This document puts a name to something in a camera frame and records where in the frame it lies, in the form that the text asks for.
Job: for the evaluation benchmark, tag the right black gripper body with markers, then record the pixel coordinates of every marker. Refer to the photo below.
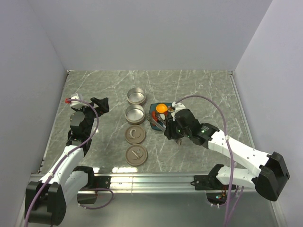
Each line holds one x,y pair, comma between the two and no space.
175,131

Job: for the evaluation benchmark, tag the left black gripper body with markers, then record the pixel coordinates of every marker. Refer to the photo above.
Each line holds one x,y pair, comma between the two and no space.
90,114

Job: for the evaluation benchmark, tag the white tofu cube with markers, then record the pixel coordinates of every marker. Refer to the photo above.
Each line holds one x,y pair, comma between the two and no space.
161,116

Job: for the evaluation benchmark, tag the red sausage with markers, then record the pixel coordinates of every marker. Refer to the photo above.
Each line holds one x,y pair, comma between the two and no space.
154,115

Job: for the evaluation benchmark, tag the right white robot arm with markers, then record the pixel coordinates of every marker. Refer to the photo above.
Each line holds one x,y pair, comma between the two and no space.
265,172

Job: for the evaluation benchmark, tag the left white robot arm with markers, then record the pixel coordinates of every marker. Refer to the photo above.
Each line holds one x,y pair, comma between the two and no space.
46,199

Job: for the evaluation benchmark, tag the orange half fruit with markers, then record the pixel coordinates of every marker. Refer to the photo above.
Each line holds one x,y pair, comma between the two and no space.
161,108

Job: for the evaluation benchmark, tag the near metal round container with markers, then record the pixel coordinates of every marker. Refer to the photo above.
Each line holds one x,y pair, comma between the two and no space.
135,114

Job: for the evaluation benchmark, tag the metal round container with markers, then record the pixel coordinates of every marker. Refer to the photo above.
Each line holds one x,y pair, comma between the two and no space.
136,96
135,114

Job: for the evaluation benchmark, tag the far metal round container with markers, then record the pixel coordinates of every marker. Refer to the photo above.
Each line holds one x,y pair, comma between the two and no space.
136,96

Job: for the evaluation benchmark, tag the teal square plate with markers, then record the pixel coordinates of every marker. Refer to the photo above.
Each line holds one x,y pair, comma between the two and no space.
167,114

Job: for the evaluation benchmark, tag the brown lid with curl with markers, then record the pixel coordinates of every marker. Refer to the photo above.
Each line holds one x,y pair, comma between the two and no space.
135,134

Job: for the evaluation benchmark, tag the brown lid with bar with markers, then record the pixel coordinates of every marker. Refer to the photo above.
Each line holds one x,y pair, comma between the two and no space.
136,155

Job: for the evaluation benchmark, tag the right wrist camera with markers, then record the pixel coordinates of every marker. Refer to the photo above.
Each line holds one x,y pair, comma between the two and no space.
177,107

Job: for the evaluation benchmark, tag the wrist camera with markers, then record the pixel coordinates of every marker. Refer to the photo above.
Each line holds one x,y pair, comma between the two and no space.
177,107
73,101

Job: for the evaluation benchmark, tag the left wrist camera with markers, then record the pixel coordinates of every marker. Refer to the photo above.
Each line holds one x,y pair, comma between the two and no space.
73,101

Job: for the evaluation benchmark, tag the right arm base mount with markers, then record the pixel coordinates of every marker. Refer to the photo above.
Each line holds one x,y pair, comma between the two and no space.
207,183

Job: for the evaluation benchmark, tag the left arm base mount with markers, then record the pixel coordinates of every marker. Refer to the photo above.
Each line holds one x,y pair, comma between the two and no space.
86,195

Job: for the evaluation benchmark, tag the aluminium front rail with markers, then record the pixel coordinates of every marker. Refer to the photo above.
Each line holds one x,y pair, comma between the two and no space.
133,183

